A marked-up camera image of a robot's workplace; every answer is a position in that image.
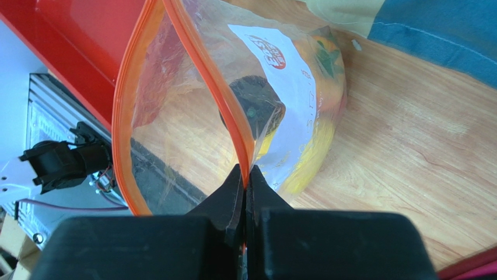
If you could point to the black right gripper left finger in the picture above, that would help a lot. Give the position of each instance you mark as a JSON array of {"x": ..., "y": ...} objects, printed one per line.
[{"x": 205, "y": 243}]

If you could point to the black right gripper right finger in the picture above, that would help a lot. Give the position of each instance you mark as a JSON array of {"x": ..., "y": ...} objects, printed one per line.
[{"x": 286, "y": 243}]

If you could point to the dark purple toy fruit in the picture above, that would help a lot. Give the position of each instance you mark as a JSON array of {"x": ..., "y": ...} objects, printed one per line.
[{"x": 262, "y": 106}]

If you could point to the clear orange zip top bag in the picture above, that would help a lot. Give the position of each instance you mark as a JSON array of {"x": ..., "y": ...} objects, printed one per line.
[{"x": 172, "y": 92}]

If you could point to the orange yellow toy mango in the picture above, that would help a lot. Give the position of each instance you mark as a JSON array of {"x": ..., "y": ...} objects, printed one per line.
[{"x": 312, "y": 94}]

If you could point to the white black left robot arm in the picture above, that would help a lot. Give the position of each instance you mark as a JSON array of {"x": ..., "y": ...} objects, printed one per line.
[{"x": 52, "y": 165}]

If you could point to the magenta folded cloth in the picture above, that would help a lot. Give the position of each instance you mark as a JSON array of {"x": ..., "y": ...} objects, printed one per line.
[{"x": 480, "y": 266}]

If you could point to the red plastic tray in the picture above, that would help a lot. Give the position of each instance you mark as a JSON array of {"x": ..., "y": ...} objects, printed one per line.
[{"x": 81, "y": 42}]

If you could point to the blue beige checked pillow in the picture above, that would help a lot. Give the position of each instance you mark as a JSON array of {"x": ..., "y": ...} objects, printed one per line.
[{"x": 459, "y": 35}]

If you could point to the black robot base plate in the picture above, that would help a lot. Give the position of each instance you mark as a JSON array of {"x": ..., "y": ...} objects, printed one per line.
[{"x": 164, "y": 190}]

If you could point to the grey slotted cable duct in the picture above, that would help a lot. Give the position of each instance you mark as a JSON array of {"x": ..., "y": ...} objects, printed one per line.
[{"x": 52, "y": 112}]

